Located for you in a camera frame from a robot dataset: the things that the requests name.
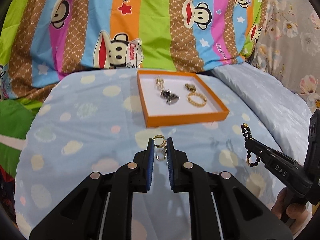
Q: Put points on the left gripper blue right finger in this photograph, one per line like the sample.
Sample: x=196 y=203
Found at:
x=170 y=162

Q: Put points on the orange shallow cardboard box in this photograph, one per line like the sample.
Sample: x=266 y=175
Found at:
x=158 y=113

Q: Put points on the colourful monkey cartoon quilt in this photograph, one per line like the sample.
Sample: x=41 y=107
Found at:
x=43 y=41

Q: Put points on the right hand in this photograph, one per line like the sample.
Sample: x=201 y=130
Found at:
x=296 y=212

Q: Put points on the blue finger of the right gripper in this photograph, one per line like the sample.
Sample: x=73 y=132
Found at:
x=265 y=153

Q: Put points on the silver black-dial wristwatch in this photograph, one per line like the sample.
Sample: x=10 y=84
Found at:
x=170 y=98

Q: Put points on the grey floral fabric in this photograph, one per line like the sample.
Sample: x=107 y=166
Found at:
x=288 y=48

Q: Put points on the green cushion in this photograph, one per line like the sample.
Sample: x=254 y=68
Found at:
x=16 y=119

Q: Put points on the pearl bear brooch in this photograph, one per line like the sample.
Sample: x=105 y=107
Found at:
x=159 y=83

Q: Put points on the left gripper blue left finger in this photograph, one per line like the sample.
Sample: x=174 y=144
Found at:
x=150 y=152

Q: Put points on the gold pearl earring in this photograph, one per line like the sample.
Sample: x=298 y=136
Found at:
x=161 y=147

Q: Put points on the gold braided bangle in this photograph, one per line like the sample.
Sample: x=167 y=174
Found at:
x=197 y=99

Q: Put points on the pale blue satin blanket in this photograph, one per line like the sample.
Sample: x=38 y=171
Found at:
x=283 y=113

